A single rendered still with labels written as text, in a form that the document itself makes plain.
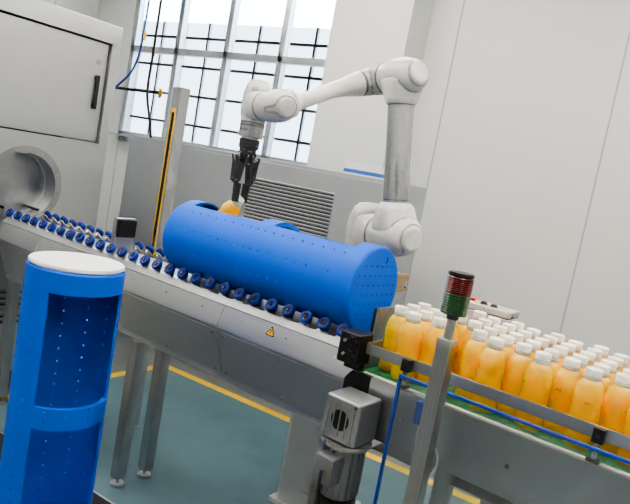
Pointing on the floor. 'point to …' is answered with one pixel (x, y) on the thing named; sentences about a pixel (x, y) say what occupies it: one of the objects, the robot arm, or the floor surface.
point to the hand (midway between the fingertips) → (240, 193)
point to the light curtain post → (166, 192)
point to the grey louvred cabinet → (333, 217)
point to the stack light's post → (430, 420)
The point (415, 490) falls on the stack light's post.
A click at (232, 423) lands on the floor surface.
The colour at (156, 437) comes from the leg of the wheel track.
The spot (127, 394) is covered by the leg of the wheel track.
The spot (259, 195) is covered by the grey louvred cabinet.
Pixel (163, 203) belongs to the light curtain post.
